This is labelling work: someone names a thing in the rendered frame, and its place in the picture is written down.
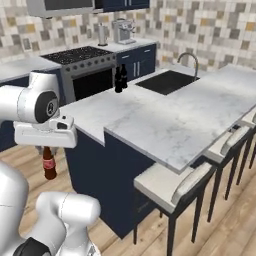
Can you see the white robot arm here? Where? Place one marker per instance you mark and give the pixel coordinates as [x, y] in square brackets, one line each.
[30, 103]

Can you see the small dark bottle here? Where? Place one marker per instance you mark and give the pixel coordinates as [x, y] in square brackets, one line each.
[124, 78]

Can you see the navy island counter base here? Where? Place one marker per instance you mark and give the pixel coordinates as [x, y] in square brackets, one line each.
[106, 180]

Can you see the grey curved tap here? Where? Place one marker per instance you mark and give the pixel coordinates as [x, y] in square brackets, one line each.
[195, 63]

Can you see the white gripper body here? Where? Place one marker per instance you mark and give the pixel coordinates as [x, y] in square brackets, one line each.
[43, 136]

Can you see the white cushioned black bar stool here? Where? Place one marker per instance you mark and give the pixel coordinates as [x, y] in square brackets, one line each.
[166, 190]
[226, 146]
[250, 123]

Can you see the steel oven with black hob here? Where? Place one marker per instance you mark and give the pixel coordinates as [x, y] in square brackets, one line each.
[86, 80]

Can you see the brown bottle with red label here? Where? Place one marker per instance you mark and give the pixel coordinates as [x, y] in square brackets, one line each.
[49, 166]

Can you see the large dark bottle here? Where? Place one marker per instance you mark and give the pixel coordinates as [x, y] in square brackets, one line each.
[118, 83]

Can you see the silver coffee machine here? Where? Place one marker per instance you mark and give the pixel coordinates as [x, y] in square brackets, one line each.
[123, 31]

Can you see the navy wall cupboards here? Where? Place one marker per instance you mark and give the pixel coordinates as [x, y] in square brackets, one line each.
[126, 4]

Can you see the black sink basin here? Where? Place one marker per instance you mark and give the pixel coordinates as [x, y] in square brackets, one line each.
[166, 82]

